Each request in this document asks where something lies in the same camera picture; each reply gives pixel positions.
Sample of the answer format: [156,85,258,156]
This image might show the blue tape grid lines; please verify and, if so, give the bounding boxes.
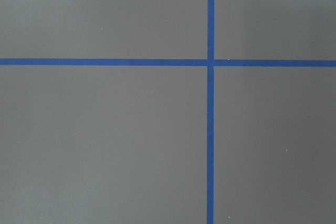
[1,0,335,223]

